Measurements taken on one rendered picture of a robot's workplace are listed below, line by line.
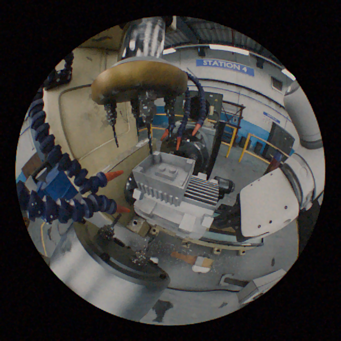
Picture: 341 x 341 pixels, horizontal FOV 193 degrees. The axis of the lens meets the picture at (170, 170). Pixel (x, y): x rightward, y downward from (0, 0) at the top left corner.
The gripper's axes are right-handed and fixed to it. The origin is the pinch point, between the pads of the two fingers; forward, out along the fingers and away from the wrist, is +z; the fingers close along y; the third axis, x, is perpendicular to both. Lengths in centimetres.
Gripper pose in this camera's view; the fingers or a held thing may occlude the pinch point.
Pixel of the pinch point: (222, 221)
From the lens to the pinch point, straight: 21.9
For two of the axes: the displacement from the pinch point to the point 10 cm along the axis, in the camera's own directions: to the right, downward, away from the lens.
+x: -7.9, -6.2, -0.6
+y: 4.0, -5.8, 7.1
